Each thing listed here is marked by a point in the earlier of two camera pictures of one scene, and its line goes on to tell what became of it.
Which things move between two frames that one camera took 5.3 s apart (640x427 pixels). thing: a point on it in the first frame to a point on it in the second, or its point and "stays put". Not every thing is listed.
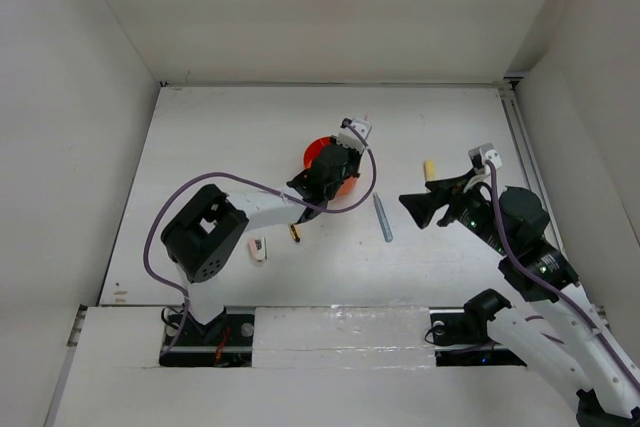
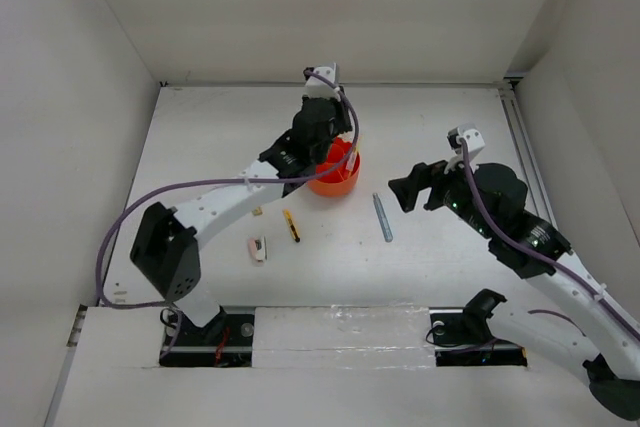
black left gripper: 352,154 to 340,111
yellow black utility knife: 294,233 stays put
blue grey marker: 382,218 stays put
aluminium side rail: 530,157 stays put
